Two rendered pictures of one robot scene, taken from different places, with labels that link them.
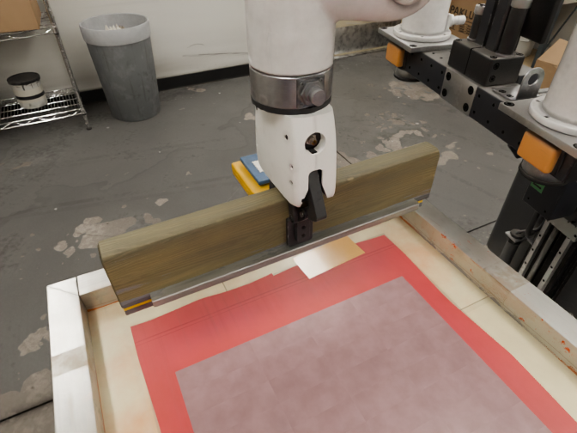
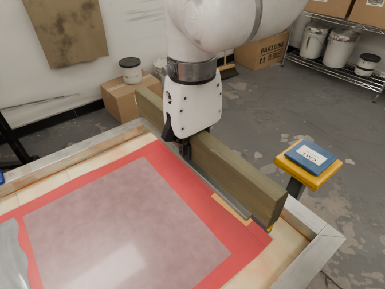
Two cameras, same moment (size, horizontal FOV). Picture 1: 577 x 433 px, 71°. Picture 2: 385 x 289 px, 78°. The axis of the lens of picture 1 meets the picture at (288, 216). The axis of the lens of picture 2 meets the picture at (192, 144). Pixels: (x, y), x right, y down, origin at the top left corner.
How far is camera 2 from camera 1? 0.46 m
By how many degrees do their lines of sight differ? 57
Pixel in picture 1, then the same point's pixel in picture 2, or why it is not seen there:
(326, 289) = (204, 206)
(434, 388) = (140, 273)
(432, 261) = (256, 279)
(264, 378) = (142, 187)
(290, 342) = (163, 194)
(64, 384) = (128, 124)
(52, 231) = (290, 128)
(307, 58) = (169, 48)
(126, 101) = not seen: outside the picture
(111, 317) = not seen: hidden behind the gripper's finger
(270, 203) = not seen: hidden behind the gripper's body
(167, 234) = (149, 98)
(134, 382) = (137, 145)
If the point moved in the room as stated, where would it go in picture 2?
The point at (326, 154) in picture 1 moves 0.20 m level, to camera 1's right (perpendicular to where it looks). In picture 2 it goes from (172, 108) to (201, 223)
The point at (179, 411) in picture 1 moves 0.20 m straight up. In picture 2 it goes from (126, 162) to (109, 97)
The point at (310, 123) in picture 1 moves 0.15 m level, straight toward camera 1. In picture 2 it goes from (167, 84) to (63, 92)
